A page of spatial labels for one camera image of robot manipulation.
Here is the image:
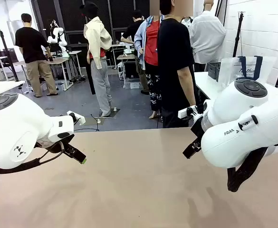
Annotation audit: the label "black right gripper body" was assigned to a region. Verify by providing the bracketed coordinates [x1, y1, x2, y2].
[190, 114, 205, 143]

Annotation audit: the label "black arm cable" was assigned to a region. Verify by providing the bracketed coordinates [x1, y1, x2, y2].
[226, 136, 278, 193]
[0, 142, 67, 175]

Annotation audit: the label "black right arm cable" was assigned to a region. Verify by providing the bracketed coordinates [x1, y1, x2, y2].
[226, 136, 278, 193]

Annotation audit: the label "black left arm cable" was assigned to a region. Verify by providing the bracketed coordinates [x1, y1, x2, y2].
[0, 142, 67, 175]

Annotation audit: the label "woman in red shirt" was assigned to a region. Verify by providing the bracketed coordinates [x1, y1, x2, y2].
[134, 0, 163, 119]

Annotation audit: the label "mannequin metal base plate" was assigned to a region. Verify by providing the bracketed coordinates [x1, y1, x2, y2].
[80, 115, 117, 126]

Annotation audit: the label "black tripod with camera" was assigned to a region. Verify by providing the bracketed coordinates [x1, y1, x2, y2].
[232, 10, 247, 57]

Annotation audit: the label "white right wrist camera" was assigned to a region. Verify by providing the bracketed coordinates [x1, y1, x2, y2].
[178, 105, 199, 120]

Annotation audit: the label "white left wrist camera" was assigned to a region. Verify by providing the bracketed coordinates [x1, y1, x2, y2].
[67, 110, 86, 126]

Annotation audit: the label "black floor cable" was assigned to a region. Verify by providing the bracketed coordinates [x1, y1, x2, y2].
[73, 114, 102, 133]

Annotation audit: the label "grey whiteboard panel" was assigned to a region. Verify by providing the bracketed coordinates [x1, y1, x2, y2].
[7, 20, 27, 46]

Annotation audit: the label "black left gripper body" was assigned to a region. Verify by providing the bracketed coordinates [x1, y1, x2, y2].
[48, 134, 75, 154]

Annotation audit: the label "person in black t-shirt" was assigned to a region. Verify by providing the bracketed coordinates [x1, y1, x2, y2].
[157, 0, 198, 129]

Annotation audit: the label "background person in black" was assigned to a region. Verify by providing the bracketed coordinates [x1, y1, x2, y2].
[121, 9, 144, 49]

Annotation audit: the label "grey plastic lattice basket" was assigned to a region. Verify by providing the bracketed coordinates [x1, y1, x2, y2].
[207, 62, 222, 83]

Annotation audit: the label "white side table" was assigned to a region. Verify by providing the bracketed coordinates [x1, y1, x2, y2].
[194, 71, 278, 102]

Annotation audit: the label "mannequin with white shirt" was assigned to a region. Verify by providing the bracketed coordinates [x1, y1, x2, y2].
[190, 0, 227, 72]

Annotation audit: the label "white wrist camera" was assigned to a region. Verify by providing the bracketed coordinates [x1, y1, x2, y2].
[178, 105, 199, 120]
[67, 110, 86, 126]

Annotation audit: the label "black tripod stand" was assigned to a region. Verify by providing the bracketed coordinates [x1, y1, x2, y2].
[0, 28, 19, 82]

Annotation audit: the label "person's right forearm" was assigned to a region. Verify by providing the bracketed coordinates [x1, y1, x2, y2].
[178, 64, 196, 107]

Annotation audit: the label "translucent shopping bag navy handles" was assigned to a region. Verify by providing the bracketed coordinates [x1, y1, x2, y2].
[218, 56, 278, 88]

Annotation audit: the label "man in khaki trousers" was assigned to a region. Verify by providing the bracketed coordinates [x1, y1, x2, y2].
[15, 13, 59, 98]

